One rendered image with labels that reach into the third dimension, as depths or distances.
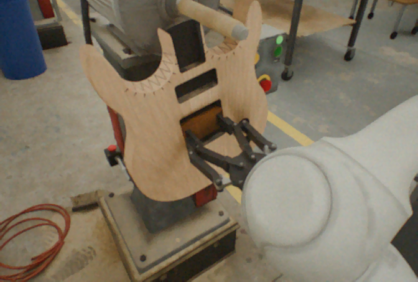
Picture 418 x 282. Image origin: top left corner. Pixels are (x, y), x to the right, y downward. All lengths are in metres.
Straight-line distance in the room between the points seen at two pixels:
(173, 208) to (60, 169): 1.10
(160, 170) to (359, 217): 0.45
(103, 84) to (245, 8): 0.29
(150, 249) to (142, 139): 0.83
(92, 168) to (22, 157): 0.53
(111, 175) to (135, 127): 1.54
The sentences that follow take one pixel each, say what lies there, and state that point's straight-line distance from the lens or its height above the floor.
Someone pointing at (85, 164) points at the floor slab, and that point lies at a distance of 2.21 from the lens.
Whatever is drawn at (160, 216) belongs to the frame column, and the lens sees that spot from 1.32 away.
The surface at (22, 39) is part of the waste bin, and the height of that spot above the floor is 0.39.
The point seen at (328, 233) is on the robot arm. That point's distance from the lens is 0.23.
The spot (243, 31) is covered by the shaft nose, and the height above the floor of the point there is 1.26.
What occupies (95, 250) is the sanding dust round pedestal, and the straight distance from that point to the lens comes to 1.75.
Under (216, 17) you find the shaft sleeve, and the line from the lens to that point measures 0.56.
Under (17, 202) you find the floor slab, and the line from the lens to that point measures 2.15.
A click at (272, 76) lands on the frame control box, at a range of 0.96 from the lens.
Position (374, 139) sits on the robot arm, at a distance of 0.31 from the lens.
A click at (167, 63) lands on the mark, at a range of 0.54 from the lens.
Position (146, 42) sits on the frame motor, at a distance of 0.70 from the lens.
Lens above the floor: 1.43
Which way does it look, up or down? 37 degrees down
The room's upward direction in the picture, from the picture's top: straight up
